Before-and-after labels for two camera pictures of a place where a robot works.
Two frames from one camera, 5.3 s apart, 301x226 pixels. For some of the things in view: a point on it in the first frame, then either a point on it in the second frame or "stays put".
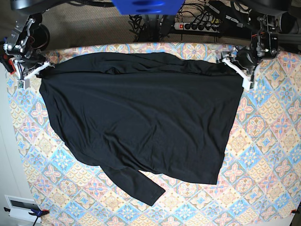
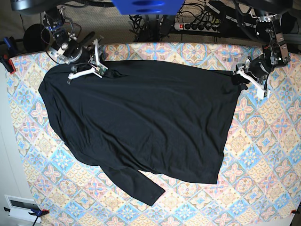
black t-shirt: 133,114 stays put
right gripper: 246,59 → 259,67
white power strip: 197,27 stays put
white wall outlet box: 20,207 stays put
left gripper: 29,62 → 87,57
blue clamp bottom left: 38,213 stays put
